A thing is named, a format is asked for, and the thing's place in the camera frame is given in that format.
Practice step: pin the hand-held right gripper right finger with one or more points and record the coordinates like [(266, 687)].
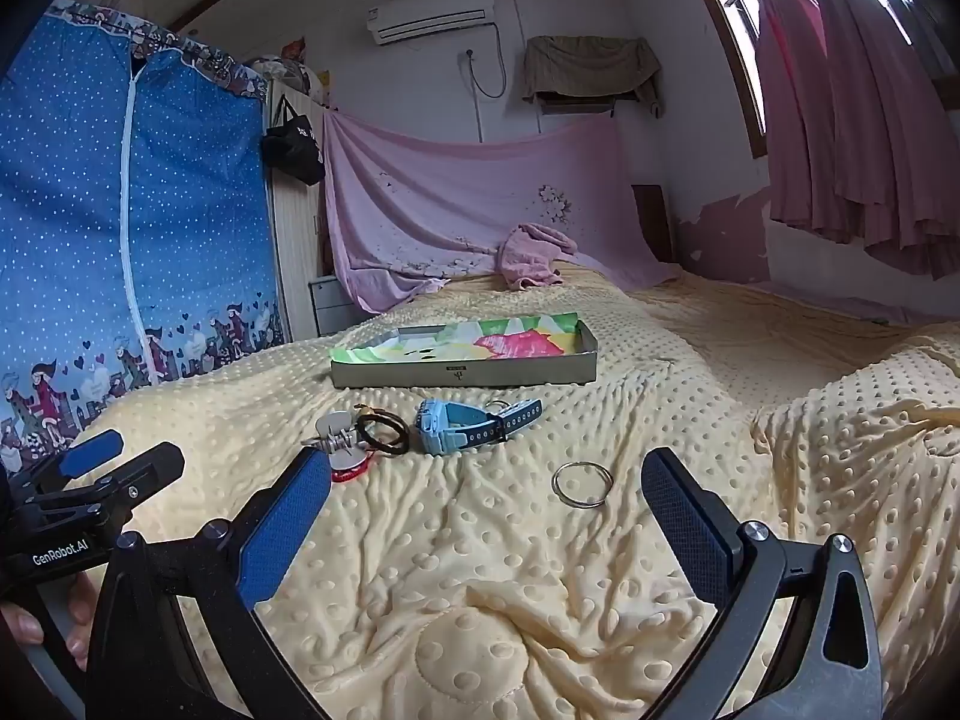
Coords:
[(682, 532)]

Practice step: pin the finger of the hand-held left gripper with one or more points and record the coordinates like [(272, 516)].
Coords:
[(142, 478), (90, 451)]

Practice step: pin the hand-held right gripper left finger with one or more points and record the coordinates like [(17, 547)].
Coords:
[(285, 525)]

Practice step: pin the blue wrist watch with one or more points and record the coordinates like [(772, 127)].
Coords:
[(450, 427)]

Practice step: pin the small silver metal trinket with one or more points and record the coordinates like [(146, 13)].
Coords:
[(496, 406)]

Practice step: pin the grey metal tray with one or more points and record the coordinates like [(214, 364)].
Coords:
[(525, 371)]

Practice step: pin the person's left hand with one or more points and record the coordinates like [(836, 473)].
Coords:
[(79, 622)]

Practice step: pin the red hair band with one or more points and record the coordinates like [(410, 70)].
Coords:
[(352, 474)]

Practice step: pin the yellow dotted blanket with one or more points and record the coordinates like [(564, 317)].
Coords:
[(487, 577)]

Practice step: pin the grey drawer cabinet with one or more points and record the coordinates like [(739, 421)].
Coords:
[(334, 307)]

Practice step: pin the cartoon printed cloth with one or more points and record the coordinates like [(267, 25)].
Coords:
[(450, 341)]

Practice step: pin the blue printed wardrobe cover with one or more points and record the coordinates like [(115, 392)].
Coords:
[(195, 217)]

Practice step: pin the wooden wardrobe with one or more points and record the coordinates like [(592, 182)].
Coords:
[(296, 240)]

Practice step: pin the brown board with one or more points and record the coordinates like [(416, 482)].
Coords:
[(654, 221)]

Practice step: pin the pink towel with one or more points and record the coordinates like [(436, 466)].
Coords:
[(536, 255)]

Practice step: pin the black bag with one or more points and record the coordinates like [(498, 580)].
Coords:
[(294, 150)]

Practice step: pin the pink bed sheet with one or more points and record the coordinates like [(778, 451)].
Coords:
[(450, 195)]

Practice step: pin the pink curtain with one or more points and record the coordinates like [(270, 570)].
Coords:
[(840, 112)]

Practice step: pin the brown cloth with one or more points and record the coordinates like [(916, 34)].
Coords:
[(592, 64)]

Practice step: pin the white air conditioner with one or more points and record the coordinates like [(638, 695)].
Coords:
[(431, 11)]

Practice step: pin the wooden window frame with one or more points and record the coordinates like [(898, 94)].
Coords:
[(739, 60)]

